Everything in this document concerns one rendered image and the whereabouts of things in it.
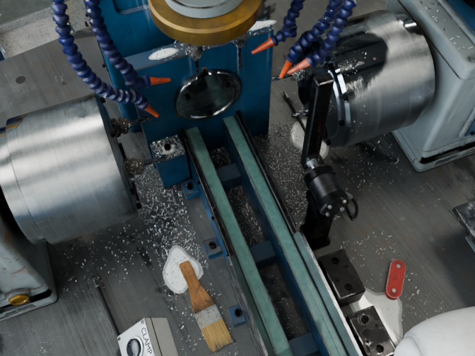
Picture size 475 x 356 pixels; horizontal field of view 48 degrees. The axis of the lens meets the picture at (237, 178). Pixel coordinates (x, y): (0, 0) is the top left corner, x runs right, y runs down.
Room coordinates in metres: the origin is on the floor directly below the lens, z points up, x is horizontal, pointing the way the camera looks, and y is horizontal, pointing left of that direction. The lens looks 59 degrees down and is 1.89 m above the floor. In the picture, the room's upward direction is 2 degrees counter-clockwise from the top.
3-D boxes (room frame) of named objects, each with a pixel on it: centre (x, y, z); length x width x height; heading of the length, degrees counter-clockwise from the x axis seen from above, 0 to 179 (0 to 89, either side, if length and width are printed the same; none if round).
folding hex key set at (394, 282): (0.38, -0.33, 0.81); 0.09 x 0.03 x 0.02; 160
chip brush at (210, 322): (0.34, 0.08, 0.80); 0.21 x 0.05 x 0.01; 24
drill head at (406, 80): (0.74, -0.29, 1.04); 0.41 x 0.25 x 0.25; 109
